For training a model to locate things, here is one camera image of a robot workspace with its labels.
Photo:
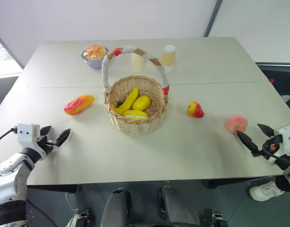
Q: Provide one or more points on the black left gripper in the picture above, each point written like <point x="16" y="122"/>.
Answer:
<point x="44" y="144"/>

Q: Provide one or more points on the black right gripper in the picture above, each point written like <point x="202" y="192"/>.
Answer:
<point x="269" y="146"/>

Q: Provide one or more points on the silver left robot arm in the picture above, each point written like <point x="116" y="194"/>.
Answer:
<point x="10" y="170"/>

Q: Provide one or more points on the yellow and white fruit slice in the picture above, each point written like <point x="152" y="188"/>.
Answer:
<point x="135" y="114"/>

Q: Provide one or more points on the pink peach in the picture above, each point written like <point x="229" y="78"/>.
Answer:
<point x="235" y="123"/>

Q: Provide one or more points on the red and orange mango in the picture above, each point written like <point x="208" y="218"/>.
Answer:
<point x="78" y="105"/>

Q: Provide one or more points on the dark table underframe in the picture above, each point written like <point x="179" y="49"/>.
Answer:
<point x="52" y="188"/>

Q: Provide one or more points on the white sneaker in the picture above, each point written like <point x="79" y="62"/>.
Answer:
<point x="264" y="191"/>

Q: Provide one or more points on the small red object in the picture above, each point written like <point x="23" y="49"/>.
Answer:
<point x="271" y="80"/>

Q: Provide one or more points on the red and yellow apple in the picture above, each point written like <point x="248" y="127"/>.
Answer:
<point x="195" y="110"/>

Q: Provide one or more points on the purple bowl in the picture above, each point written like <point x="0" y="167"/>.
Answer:
<point x="94" y="62"/>

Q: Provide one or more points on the yellow banana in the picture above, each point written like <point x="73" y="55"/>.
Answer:
<point x="129" y="100"/>

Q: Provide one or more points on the golden bread bun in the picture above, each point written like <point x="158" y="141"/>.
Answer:
<point x="95" y="51"/>

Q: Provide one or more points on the yellow lemon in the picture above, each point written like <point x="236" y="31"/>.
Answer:
<point x="141" y="102"/>

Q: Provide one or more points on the dark rounded shape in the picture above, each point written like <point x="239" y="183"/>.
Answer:
<point x="175" y="205"/>
<point x="115" y="208"/>

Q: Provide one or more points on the cream cylinder cup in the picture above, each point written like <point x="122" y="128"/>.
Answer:
<point x="137" y="62"/>

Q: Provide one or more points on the orange and white paper cup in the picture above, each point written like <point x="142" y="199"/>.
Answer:
<point x="168" y="58"/>

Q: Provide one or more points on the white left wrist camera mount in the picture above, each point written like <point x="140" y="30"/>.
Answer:
<point x="26" y="132"/>

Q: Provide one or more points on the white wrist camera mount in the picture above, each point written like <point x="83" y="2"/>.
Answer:
<point x="289" y="136"/>
<point x="26" y="132"/>

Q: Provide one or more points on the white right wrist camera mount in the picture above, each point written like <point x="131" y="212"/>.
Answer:
<point x="289" y="136"/>

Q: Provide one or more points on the grey window frame post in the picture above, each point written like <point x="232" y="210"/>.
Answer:
<point x="213" y="16"/>

